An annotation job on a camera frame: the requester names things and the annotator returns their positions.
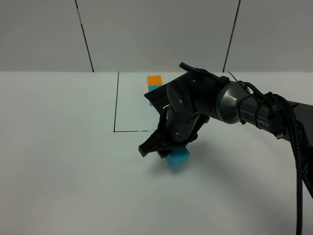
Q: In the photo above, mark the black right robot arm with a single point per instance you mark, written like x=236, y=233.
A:
x=188, y=102

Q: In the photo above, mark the template blue cube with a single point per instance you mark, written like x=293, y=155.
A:
x=154, y=92

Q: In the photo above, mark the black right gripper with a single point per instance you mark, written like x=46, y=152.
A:
x=175, y=130

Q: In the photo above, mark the template orange cube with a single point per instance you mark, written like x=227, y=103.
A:
x=154, y=80

